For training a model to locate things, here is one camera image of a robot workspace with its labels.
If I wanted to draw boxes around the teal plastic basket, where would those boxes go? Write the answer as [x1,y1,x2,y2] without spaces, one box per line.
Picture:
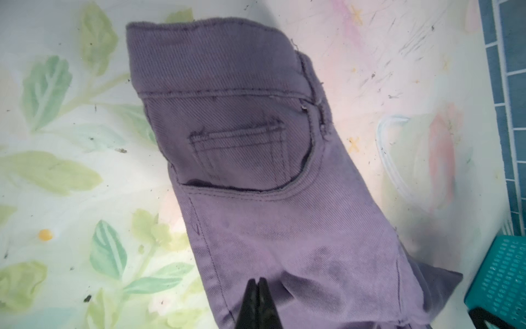
[464,235,525,329]

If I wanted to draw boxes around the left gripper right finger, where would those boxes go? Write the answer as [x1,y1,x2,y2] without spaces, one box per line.
[258,278,283,329]

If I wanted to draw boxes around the purple trousers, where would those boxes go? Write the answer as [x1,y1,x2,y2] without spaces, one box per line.
[126,18,462,328]

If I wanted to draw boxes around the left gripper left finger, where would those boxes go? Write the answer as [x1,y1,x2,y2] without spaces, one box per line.
[235,279,258,329]

